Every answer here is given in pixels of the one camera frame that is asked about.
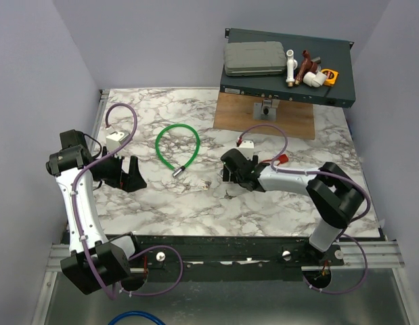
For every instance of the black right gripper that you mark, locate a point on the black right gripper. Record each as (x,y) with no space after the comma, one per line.
(226,174)

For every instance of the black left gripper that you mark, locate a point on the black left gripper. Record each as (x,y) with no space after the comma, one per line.
(130,181)

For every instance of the white elbow pipe fitting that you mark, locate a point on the white elbow pipe fitting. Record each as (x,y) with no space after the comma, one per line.
(314,79)

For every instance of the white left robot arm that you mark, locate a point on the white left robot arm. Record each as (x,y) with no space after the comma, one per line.
(77,210)

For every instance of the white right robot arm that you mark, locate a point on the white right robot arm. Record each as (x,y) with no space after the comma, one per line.
(335,195)

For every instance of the small key pair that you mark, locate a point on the small key pair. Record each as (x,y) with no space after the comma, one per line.
(205,184)

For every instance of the red plastic seal tag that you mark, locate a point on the red plastic seal tag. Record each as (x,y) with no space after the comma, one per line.
(282,159)

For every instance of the wooden board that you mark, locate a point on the wooden board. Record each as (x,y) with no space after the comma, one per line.
(239,112)

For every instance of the grey plastic case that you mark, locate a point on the grey plastic case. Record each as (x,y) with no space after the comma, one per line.
(254,58)

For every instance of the white pipe fitting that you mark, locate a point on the white pipe fitting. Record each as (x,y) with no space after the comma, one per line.
(291,65)

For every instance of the brown pipe fitting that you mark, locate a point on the brown pipe fitting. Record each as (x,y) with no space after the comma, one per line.
(306,65)

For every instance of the yellow tape measure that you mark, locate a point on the yellow tape measure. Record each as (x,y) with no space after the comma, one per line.
(331,76)

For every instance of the dark grey pipe fitting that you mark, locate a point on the dark grey pipe fitting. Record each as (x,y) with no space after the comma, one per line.
(315,65)

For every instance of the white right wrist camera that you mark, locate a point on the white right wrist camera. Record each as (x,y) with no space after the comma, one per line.
(245,144)

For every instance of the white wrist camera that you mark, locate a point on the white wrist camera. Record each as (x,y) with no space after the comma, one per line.
(245,144)
(115,139)

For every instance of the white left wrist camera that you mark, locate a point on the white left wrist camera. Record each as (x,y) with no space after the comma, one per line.
(115,139)

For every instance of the grey metal bracket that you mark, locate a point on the grey metal bracket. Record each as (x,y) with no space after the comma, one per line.
(265,110)

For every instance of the aluminium side rail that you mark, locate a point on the aluminium side rail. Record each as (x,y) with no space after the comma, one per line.
(90,116)

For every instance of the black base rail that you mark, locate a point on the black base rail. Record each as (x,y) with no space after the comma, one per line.
(226,259)

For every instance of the dark teal network switch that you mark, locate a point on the dark teal network switch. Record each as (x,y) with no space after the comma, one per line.
(298,68)

